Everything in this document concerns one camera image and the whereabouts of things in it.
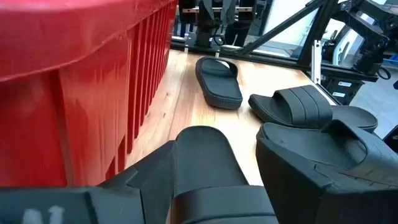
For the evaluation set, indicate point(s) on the red plastic bin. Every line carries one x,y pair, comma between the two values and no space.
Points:
77,93

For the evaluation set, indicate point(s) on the silver metal bracket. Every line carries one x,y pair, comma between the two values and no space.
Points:
316,62

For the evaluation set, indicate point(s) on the black background equipment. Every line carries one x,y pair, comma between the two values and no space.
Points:
370,46

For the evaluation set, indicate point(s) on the black right table frame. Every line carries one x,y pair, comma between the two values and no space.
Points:
280,28

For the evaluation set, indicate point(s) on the person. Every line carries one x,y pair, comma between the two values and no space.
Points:
239,34

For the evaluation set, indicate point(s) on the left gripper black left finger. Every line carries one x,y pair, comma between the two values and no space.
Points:
146,193

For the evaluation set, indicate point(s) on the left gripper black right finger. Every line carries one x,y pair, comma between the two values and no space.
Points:
295,199

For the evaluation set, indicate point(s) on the black rubber slide sandal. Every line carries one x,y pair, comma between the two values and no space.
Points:
311,146
298,105
220,90
205,161

